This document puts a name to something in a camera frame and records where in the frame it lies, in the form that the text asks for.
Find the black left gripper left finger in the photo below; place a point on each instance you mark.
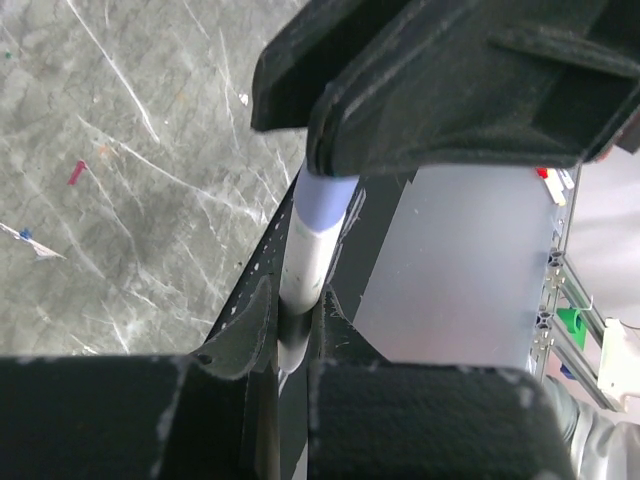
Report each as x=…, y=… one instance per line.
x=242, y=361

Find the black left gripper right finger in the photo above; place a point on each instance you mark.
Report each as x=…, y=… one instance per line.
x=350, y=401

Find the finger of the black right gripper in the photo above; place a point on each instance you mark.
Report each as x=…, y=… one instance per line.
x=300, y=62
x=509, y=83

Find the white marker with purple tip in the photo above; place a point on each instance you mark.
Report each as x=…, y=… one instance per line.
x=317, y=216

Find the green plastic clip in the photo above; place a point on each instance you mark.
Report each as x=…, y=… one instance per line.
x=577, y=329

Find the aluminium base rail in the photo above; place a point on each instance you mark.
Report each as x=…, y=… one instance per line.
x=562, y=288

